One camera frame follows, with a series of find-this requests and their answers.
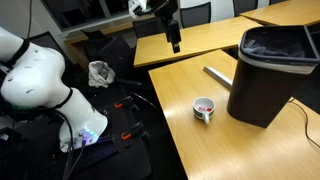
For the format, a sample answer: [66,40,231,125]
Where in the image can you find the white bin liner bag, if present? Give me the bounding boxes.
[238,31,319,76]

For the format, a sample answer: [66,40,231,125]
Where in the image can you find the crumpled grey cloth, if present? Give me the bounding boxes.
[87,60,117,89]

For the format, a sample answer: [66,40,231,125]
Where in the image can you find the grey metal bar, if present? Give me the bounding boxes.
[203,65,234,91]

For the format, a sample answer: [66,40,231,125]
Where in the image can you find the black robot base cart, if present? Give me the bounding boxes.
[0,83,153,180]

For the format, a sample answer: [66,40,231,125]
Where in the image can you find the orange-handled black clamp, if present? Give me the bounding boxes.
[112,95,140,111]
[120,121,152,141]

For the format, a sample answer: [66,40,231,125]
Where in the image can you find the dark window pane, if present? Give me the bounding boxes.
[41,0,132,32]

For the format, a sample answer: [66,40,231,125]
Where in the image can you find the wooden conference table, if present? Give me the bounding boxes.
[239,0,320,27]
[63,20,135,46]
[133,15,264,69]

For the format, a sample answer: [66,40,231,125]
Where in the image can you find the thin black table cable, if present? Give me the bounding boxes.
[287,97,320,150]

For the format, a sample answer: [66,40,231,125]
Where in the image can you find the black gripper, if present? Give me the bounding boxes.
[149,0,182,54]

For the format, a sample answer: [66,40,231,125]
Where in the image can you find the black trash bin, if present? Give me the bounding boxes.
[226,24,320,129]

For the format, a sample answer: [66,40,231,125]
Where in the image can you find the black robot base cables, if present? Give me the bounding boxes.
[61,109,89,180]

